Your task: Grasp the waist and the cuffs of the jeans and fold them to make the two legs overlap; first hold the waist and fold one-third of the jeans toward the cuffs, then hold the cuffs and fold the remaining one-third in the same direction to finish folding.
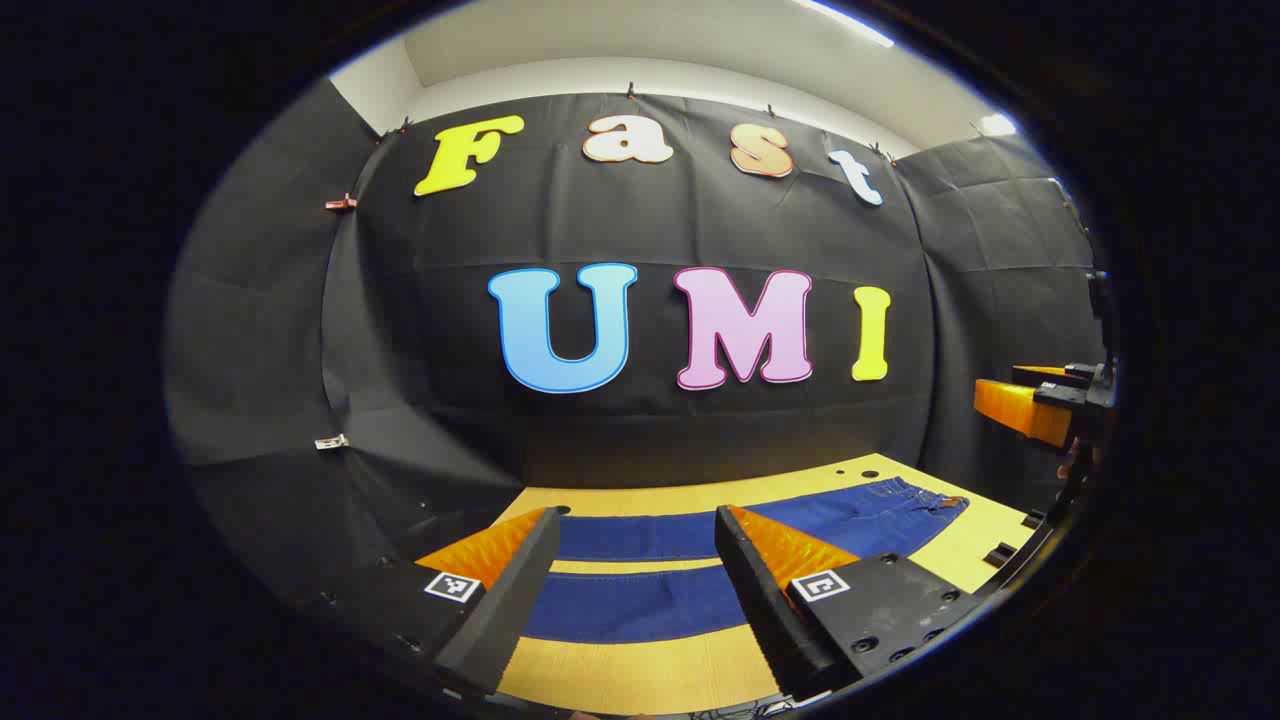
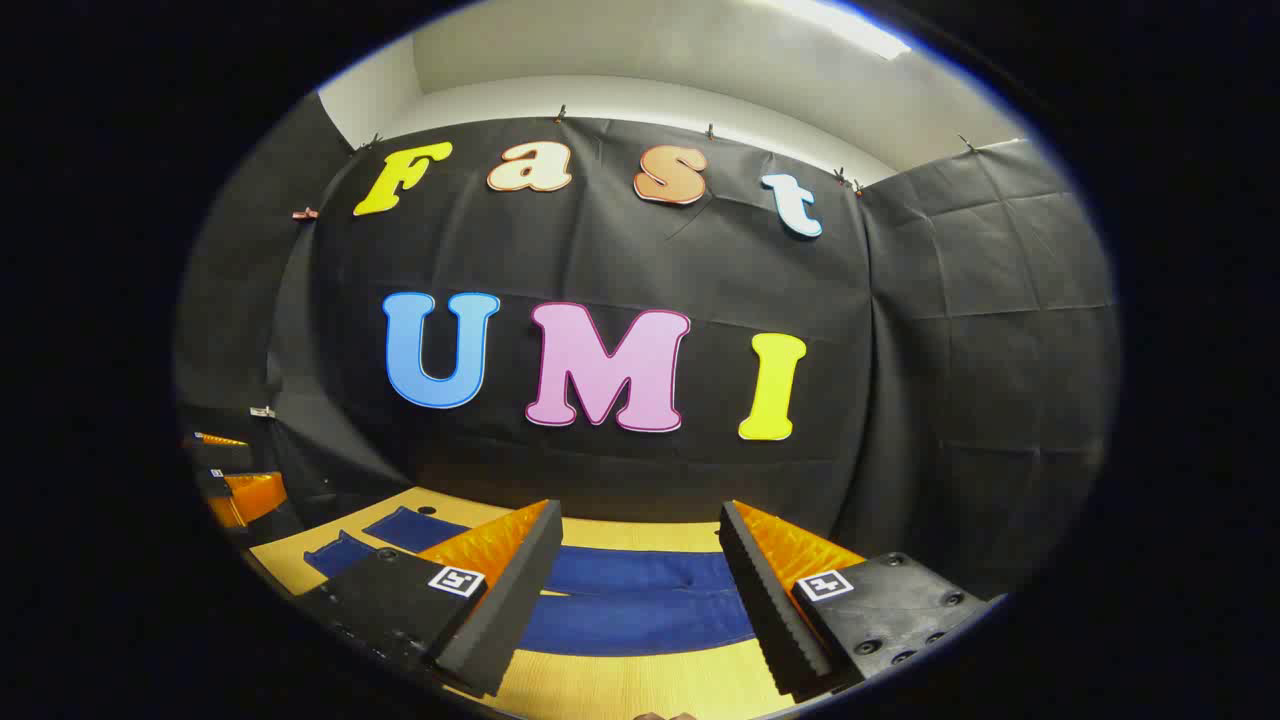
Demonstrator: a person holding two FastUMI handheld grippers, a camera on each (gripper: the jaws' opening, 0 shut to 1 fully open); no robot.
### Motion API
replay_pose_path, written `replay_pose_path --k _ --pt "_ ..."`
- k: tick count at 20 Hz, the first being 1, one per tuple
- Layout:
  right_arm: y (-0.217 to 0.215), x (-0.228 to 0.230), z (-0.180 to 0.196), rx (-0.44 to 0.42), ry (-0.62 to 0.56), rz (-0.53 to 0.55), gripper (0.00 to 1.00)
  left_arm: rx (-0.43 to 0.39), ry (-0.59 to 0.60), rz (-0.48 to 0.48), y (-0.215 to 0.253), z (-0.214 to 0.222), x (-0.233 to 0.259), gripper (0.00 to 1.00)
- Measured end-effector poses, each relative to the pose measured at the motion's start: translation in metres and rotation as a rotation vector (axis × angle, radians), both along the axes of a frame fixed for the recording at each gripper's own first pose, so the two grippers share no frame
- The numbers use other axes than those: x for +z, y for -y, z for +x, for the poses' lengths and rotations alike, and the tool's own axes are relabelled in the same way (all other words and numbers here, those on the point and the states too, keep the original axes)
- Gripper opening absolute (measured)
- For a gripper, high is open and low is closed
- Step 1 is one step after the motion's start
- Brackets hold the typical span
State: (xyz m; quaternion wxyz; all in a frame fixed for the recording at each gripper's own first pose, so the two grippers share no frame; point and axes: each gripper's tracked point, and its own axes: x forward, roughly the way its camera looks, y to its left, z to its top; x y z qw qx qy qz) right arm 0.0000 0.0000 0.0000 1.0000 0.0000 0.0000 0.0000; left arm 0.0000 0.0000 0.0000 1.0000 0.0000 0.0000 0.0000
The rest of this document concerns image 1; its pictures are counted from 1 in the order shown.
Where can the black backdrop cloth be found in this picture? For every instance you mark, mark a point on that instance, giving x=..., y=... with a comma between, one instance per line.
x=640, y=230

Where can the blue denim jeans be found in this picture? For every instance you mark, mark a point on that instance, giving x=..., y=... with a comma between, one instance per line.
x=650, y=537

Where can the red cloth clip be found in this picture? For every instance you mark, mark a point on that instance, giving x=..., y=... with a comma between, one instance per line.
x=340, y=203

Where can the round ceiling light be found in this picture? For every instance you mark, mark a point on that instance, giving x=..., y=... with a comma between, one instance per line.
x=997, y=124

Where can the black table edge clamp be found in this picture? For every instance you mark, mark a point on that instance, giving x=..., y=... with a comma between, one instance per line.
x=1034, y=519
x=1000, y=554

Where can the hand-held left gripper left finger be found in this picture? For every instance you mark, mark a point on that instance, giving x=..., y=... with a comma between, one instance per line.
x=505, y=620

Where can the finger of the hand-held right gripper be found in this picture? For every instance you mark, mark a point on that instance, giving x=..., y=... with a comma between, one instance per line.
x=1020, y=410
x=1050, y=376

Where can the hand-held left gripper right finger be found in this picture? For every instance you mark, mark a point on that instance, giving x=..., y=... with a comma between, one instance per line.
x=765, y=610

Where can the white cloth clip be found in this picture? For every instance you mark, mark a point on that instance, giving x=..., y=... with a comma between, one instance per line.
x=331, y=441

